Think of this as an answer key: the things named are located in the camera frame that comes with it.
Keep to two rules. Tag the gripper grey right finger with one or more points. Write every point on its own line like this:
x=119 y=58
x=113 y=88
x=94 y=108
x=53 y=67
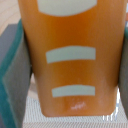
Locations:
x=123 y=75

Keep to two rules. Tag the gripper teal padded left finger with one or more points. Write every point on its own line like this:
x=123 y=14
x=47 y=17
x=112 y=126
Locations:
x=15 y=74

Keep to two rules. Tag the beige woven placemat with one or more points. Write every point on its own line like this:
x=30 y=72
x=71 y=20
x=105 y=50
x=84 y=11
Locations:
x=64 y=121

